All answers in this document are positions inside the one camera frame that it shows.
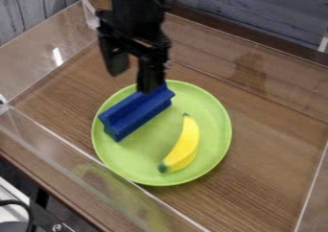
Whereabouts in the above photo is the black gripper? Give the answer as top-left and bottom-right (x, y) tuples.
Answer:
(97, 0), (170, 94)

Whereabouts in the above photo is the blue plastic block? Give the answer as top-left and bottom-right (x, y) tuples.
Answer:
(99, 84), (176, 142)

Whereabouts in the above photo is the green round plate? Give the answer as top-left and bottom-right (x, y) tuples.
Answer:
(91, 80), (232, 186)

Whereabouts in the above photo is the yellow toy banana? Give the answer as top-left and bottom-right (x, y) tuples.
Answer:
(158, 113), (200, 174)

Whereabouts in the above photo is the clear acrylic enclosure wall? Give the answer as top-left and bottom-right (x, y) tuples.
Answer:
(0, 5), (328, 232)

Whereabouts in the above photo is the black cable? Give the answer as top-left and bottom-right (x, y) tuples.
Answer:
(0, 198), (36, 232)

